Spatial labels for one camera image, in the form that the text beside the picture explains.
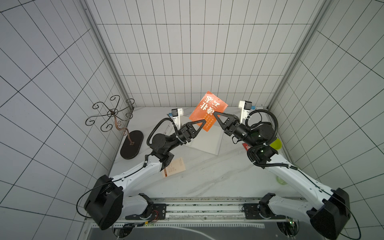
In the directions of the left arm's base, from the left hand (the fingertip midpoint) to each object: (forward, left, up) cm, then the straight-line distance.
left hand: (205, 123), depth 61 cm
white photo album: (+14, -6, -38) cm, 41 cm away
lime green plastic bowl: (+11, -50, -36) cm, 63 cm away
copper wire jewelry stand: (+9, +46, -37) cm, 59 cm away
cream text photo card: (-3, +16, -40) cm, 43 cm away
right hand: (+2, -4, +5) cm, 6 cm away
